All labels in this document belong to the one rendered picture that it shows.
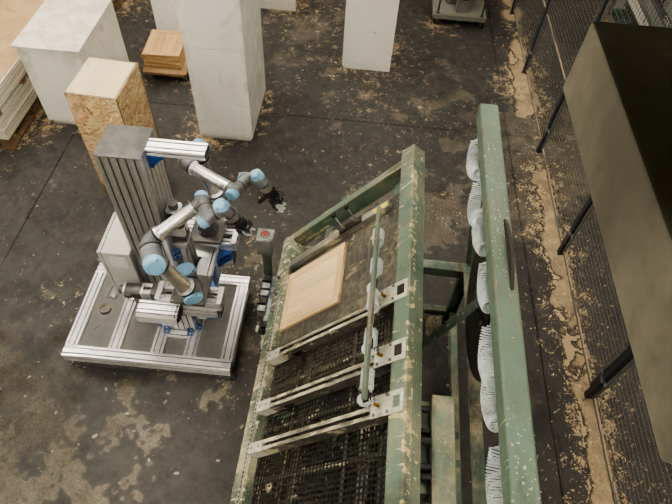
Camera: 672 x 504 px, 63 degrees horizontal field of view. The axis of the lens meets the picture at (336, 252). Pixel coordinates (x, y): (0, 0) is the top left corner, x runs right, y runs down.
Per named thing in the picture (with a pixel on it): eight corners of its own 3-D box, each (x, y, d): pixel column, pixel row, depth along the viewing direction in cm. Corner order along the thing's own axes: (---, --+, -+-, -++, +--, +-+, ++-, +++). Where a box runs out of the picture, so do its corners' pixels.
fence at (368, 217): (294, 263, 388) (289, 261, 386) (392, 202, 328) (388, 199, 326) (293, 269, 385) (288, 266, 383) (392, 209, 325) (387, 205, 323)
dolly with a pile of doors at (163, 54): (158, 50, 680) (152, 27, 655) (199, 54, 679) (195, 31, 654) (143, 81, 643) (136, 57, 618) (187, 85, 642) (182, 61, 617)
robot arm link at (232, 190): (168, 156, 334) (234, 193, 324) (180, 146, 340) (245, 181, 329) (170, 170, 343) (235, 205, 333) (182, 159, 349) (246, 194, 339)
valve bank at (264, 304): (262, 284, 414) (260, 265, 395) (281, 286, 413) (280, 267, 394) (249, 343, 384) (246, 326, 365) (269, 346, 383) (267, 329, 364)
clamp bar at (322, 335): (277, 354, 346) (245, 339, 334) (421, 287, 270) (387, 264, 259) (274, 368, 340) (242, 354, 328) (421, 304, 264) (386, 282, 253)
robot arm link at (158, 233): (146, 243, 314) (213, 194, 303) (150, 257, 308) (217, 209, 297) (131, 235, 304) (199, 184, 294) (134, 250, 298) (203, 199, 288)
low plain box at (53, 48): (81, 69, 650) (52, -10, 574) (135, 74, 649) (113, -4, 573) (48, 125, 590) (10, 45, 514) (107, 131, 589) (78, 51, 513)
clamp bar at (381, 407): (260, 443, 312) (224, 430, 301) (420, 395, 237) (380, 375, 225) (257, 461, 306) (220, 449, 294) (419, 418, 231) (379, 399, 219)
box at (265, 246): (260, 242, 415) (258, 227, 400) (275, 244, 414) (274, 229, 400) (256, 255, 407) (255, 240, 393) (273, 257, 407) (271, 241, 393)
